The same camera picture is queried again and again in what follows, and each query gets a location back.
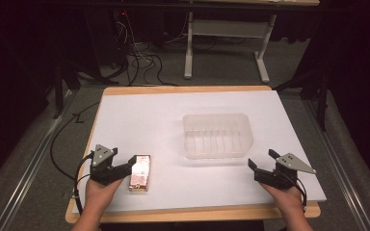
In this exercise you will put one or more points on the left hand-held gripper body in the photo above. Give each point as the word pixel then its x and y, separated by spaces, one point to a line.
pixel 104 173

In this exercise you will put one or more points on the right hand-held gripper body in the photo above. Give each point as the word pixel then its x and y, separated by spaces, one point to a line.
pixel 277 179

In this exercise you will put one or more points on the pink and white snack packet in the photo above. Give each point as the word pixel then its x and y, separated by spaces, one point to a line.
pixel 140 174

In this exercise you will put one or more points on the clear plastic container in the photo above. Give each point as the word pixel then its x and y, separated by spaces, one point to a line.
pixel 217 136

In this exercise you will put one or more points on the person's left hand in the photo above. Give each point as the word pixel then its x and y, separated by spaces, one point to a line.
pixel 99 194

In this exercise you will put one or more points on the person's right hand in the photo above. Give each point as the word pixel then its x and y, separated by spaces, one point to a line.
pixel 287 199

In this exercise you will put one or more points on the white table sheet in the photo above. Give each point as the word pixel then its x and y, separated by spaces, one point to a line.
pixel 173 128

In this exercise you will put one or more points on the black metal stand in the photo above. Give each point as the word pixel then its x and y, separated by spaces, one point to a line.
pixel 62 83
pixel 314 86

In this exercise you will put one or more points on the metal floor rail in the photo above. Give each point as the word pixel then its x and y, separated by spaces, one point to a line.
pixel 25 179
pixel 337 173

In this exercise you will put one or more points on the white metal desk frame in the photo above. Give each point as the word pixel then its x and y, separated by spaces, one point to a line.
pixel 228 29

